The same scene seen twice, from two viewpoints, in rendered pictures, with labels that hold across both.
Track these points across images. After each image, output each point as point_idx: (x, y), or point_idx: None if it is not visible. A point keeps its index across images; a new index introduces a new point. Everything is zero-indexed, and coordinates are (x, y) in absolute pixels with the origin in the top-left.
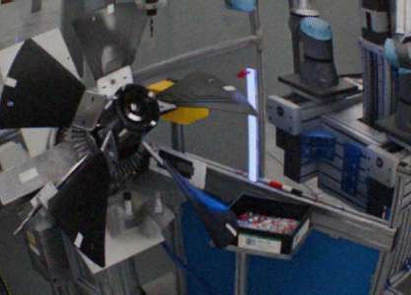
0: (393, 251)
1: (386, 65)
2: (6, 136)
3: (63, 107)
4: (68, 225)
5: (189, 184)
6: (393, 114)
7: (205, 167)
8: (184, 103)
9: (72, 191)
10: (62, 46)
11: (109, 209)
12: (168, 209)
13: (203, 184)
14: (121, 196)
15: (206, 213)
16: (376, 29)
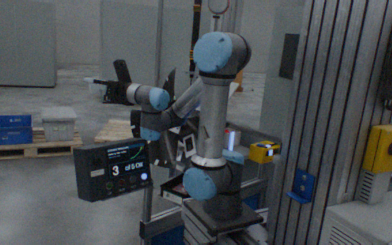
0: (143, 242)
1: (274, 173)
2: (244, 129)
3: (171, 97)
4: (132, 120)
5: (166, 141)
6: (246, 205)
7: (194, 153)
8: (188, 120)
9: (139, 113)
10: (231, 92)
11: (182, 148)
12: (180, 157)
13: (187, 156)
14: (183, 145)
15: (152, 148)
16: (282, 139)
